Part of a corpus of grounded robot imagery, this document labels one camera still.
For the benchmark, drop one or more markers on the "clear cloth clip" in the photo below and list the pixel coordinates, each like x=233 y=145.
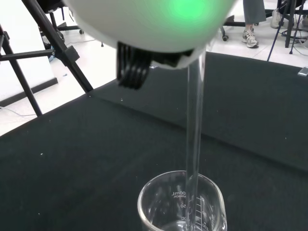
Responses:
x=303 y=72

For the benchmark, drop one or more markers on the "clear glass beaker with water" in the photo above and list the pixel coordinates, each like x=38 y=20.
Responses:
x=168 y=226

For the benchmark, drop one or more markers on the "black office chair base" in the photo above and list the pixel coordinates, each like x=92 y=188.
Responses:
x=54 y=21
x=240 y=23

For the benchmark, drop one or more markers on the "large black tripod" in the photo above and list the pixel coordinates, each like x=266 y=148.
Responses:
x=60 y=43

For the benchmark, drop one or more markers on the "black bench cloth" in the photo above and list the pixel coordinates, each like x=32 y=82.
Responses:
x=72 y=156

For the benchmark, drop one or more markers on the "black desk leg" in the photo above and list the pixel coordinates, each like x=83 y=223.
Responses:
x=287 y=24

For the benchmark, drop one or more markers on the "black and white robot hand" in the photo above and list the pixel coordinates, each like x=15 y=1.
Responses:
x=144 y=24

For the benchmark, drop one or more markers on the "thin dark blue tripod leg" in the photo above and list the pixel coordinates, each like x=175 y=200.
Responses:
x=276 y=38

